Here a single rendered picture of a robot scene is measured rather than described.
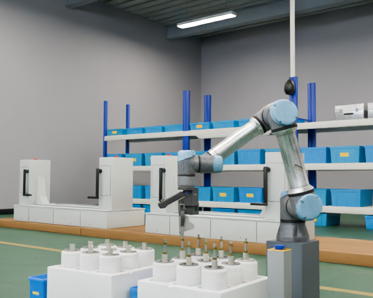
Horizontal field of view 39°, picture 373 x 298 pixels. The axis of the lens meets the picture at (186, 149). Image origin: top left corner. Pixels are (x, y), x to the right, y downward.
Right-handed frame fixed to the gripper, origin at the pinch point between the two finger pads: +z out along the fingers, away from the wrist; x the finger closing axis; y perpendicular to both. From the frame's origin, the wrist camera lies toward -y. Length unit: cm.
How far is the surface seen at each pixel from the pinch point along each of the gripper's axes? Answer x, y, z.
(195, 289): -28.0, 3.1, 16.9
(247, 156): 499, 139, -54
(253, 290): -17.7, 27.0, 19.8
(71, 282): 16, -46, 23
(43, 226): 369, -116, 30
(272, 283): -23.5, 33.0, 16.0
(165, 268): -13.7, -7.1, 11.8
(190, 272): -21.6, 1.8, 11.8
